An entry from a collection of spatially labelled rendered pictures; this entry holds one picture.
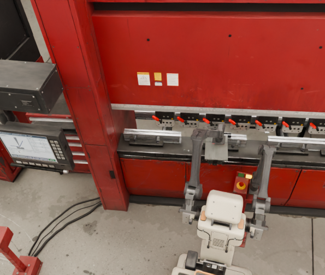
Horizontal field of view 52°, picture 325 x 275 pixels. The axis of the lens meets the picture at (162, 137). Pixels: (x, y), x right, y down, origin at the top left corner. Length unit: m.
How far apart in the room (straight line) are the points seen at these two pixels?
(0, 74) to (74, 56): 0.44
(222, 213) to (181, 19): 1.19
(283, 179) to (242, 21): 1.52
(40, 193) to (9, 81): 2.10
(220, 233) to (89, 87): 1.27
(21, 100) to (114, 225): 1.88
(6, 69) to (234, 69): 1.44
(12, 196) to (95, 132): 1.70
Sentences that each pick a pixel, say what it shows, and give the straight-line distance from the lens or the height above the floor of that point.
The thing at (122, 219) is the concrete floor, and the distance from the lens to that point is 3.57.
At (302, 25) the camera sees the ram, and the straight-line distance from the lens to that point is 2.26.
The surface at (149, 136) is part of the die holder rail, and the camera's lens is 2.91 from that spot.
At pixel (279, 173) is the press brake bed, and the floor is 0.70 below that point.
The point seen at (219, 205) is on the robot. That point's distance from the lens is 2.02.
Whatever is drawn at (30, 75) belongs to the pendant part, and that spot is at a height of 1.95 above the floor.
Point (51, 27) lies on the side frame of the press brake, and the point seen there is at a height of 2.10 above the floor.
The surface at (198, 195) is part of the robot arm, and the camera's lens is 2.17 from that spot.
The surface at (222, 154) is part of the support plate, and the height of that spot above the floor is 1.00.
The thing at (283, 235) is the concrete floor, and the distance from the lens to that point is 3.57.
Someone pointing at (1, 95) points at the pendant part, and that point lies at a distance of 2.14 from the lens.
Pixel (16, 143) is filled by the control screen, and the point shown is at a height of 1.48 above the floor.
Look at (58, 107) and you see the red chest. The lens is 3.33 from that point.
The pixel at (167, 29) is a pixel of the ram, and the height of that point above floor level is 1.98.
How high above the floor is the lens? 3.09
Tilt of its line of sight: 48 degrees down
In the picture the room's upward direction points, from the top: 4 degrees counter-clockwise
